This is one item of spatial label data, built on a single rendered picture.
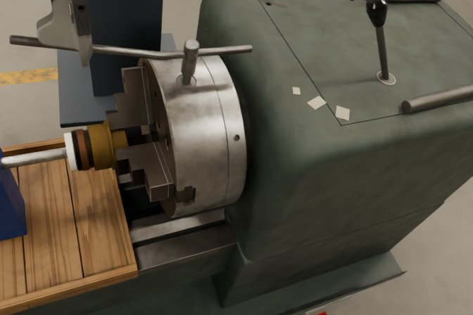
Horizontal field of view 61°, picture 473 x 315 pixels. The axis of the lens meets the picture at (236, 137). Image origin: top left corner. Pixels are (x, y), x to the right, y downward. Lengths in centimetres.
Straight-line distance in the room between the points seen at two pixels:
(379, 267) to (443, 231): 101
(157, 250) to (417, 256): 157
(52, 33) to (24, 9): 249
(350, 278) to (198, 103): 88
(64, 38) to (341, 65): 47
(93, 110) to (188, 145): 68
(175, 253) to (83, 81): 69
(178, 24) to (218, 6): 205
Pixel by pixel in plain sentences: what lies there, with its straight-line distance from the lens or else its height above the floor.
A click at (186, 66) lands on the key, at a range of 63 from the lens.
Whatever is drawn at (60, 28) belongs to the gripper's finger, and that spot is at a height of 138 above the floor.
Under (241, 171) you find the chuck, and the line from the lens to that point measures 69.
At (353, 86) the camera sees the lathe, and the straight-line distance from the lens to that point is 74.
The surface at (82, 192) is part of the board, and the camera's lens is 96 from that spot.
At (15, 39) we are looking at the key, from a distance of 57.
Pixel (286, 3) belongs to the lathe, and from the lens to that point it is 88.
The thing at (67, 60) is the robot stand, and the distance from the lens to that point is 145.
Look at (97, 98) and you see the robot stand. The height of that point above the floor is 75.
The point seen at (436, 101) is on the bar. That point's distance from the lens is 77.
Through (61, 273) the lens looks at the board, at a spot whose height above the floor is 89.
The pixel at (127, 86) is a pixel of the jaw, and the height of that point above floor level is 117.
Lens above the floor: 170
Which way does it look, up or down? 50 degrees down
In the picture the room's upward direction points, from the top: 16 degrees clockwise
